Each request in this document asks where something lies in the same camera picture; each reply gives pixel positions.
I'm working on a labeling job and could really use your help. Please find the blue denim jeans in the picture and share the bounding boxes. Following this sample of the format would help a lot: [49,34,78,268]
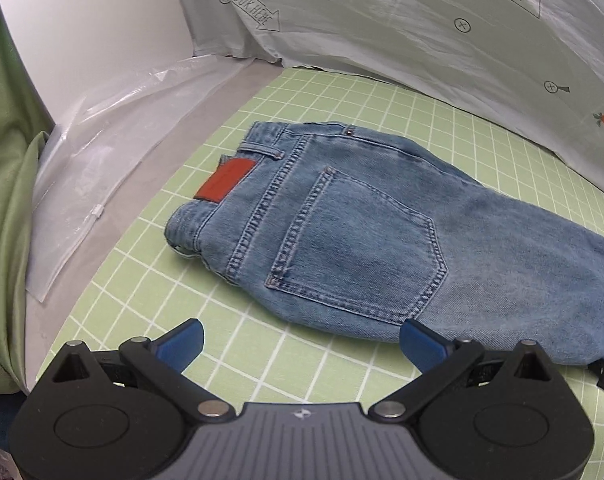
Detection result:
[164,120,604,368]

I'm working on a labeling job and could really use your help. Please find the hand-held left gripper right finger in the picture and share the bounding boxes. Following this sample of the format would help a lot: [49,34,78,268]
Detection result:
[371,319,576,424]

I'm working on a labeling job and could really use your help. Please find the green curtain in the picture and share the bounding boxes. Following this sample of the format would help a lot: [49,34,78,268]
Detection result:
[0,0,53,396]

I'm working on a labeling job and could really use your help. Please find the clear plastic zip bag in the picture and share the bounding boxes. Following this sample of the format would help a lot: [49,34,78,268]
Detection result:
[27,55,257,304]

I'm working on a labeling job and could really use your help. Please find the grey printed bed sheet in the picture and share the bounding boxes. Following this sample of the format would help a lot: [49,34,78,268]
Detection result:
[167,0,604,196]

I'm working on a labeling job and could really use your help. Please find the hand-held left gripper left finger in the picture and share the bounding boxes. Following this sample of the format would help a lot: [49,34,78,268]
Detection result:
[32,318,233,424]

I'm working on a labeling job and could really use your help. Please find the green checked mat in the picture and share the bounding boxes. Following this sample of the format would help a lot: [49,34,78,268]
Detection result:
[32,67,604,461]

